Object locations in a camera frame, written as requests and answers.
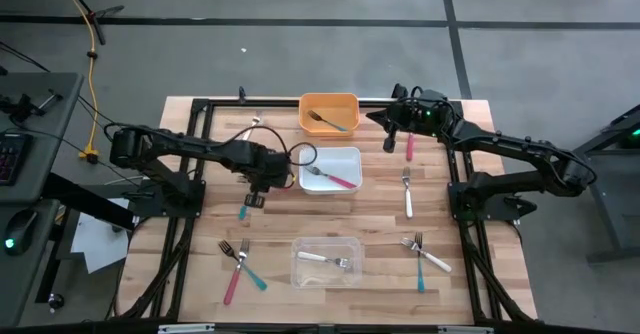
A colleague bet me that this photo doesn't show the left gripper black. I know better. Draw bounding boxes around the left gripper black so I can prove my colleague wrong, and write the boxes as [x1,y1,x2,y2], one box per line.
[232,142,295,209]

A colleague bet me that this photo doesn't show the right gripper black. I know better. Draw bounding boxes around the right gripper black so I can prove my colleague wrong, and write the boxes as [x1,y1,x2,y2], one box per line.
[365,88,454,154]

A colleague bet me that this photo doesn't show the white-handled metal fork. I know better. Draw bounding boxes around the white-handled metal fork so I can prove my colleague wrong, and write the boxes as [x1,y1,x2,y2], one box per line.
[296,250,352,270]
[401,166,415,220]
[241,115,263,142]
[400,237,453,274]

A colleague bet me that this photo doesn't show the orange plastic bin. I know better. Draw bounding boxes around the orange plastic bin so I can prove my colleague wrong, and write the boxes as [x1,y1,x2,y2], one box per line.
[298,91,361,138]

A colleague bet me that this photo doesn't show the white plastic bin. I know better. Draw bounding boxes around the white plastic bin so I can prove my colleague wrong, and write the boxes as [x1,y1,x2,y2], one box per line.
[297,146,364,196]

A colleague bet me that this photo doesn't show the clear plastic bin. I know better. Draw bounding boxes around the clear plastic bin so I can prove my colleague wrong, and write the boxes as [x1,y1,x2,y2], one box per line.
[290,236,365,290]

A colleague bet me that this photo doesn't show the white paper sheet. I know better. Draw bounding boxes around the white paper sheet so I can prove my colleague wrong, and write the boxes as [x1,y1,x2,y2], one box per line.
[69,198,130,274]

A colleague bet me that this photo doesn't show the dark grey side desk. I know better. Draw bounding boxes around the dark grey side desk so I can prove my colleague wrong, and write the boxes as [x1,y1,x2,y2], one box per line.
[0,198,61,328]

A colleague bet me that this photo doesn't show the dark metal cart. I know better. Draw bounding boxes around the dark metal cart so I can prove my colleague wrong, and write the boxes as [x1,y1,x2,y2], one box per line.
[549,103,640,264]

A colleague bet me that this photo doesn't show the black computer mouse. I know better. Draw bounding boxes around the black computer mouse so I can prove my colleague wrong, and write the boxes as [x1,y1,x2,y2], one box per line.
[3,208,39,256]

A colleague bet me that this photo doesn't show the black tripod stand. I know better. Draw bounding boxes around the black tripod stand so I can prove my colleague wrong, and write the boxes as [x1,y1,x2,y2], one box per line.
[52,0,125,46]

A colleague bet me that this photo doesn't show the black computer keyboard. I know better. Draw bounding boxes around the black computer keyboard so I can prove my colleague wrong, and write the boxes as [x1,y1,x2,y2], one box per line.
[0,132,34,187]

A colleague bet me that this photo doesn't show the black looped gripper cable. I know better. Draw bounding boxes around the black looped gripper cable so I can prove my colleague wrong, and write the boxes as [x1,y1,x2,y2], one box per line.
[214,123,319,175]

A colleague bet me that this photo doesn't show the black aluminium table frame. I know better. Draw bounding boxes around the black aluminium table frame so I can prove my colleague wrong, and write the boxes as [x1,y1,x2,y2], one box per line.
[117,96,539,325]

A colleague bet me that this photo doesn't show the black cable bundle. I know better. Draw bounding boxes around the black cable bundle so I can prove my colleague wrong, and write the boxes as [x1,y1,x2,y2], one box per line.
[462,221,534,324]
[117,218,194,321]

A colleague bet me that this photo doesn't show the silver metal bracket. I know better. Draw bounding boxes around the silver metal bracket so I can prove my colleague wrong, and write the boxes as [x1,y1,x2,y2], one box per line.
[157,323,216,334]
[437,325,495,334]

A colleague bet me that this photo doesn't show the thin black floor cable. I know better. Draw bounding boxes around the thin black floor cable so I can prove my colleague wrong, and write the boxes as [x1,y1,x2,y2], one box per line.
[77,95,154,150]
[0,41,51,73]

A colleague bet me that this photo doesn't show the yellow power cable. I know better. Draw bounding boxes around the yellow power cable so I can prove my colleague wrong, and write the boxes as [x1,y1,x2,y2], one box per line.
[49,0,101,164]

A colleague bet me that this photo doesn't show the black desk clamp mount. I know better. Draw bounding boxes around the black desk clamp mount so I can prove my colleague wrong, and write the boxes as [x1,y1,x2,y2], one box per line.
[0,88,65,125]

